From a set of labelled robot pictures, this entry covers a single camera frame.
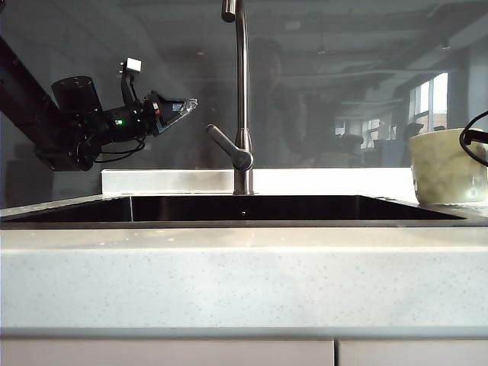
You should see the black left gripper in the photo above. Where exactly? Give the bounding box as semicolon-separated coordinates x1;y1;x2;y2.
101;90;199;145

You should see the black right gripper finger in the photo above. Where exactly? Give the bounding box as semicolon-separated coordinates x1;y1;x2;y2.
464;129;488;145

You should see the pale green ceramic mug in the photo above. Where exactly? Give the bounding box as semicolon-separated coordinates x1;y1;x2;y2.
408;127;488;206

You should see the steel faucet lever handle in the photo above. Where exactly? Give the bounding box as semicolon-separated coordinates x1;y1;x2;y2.
206;124;255;172

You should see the tall steel gooseneck faucet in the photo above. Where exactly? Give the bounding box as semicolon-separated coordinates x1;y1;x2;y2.
220;0;255;196

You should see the black undermount sink basin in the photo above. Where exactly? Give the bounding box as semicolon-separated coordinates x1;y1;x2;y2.
0;194;469;230

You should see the white backsplash ledge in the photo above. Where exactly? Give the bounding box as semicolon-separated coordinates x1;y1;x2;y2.
101;167;417;198

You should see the narrow grey cabinet door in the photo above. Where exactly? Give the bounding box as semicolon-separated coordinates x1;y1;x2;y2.
338;339;488;366

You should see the wide grey cabinet door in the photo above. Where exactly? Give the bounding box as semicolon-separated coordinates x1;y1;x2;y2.
0;339;337;366

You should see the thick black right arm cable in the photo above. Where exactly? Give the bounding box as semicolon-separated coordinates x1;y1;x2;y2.
459;110;488;167

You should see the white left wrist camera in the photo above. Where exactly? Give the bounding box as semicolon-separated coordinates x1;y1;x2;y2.
119;57;143;112

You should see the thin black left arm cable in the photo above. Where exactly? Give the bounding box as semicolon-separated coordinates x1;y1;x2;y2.
92;136;148;162

